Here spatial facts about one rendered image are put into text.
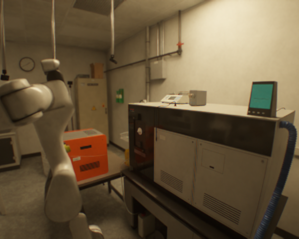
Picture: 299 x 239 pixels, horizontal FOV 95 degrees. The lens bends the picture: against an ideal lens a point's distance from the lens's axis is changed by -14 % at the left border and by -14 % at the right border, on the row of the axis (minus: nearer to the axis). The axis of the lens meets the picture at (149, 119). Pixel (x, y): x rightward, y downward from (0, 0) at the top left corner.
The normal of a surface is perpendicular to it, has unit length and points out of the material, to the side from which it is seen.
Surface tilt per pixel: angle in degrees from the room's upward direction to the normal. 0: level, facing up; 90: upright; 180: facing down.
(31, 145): 90
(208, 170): 90
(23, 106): 85
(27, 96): 80
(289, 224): 90
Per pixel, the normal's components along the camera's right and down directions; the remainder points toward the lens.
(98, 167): 0.62, 0.13
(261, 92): -0.81, -0.07
